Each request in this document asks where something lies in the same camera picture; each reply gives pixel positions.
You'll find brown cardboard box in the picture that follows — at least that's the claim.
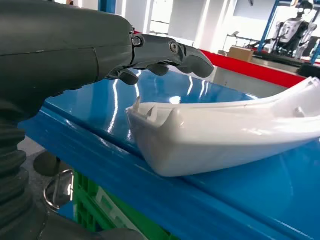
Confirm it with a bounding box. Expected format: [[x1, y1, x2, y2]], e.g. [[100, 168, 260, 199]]
[[226, 46, 255, 63]]

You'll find blue background storage rack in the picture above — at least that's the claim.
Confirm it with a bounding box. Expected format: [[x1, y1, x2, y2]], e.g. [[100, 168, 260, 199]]
[[257, 0, 282, 53]]

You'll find chrome metal base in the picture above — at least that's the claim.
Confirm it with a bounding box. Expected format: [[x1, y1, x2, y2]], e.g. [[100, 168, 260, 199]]
[[43, 168, 75, 212]]

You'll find blue steel shelf rack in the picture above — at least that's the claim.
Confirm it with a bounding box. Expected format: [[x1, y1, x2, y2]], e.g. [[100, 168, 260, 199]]
[[18, 67, 320, 240]]

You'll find black and white humanoid robot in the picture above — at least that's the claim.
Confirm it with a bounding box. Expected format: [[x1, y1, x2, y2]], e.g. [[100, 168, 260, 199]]
[[271, 0, 318, 61]]

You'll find green plastic crate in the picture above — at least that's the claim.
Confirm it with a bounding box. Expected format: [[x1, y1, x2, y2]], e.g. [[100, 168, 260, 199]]
[[72, 169, 180, 240]]

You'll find red barrier belt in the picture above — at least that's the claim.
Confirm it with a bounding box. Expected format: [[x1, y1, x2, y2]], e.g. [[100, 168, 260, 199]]
[[199, 48, 308, 90]]

